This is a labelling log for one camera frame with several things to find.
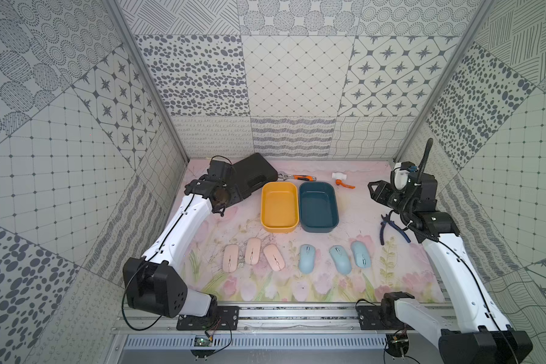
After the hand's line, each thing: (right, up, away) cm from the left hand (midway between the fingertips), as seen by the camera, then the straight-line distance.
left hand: (239, 198), depth 82 cm
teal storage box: (+33, -6, +22) cm, 40 cm away
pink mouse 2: (+4, -21, +6) cm, 23 cm away
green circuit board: (-10, -45, -10) cm, 47 cm away
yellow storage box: (+15, -5, +17) cm, 24 cm away
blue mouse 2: (+47, -22, +5) cm, 52 cm away
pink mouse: (-4, -24, +4) cm, 24 cm away
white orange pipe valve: (+45, +8, +29) cm, 54 cm away
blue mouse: (+25, -23, +4) cm, 35 cm away
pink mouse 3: (+13, -23, +4) cm, 27 cm away
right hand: (+47, +4, -6) cm, 47 cm away
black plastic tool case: (+1, +10, +29) cm, 31 cm away
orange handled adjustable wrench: (+24, +8, +32) cm, 41 cm away
